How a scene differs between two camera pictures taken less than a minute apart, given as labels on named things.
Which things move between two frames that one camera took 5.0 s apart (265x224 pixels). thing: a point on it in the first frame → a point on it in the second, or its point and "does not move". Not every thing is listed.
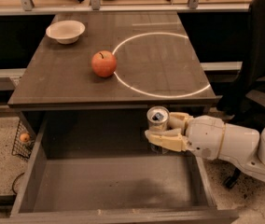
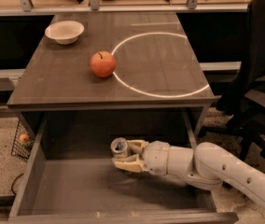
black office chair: (254, 98) does not move
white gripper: (204, 135) → (156, 158)
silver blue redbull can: (158, 118) → (118, 147)
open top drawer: (99, 167) does not move
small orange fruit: (24, 137) does not move
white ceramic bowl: (66, 31) does not move
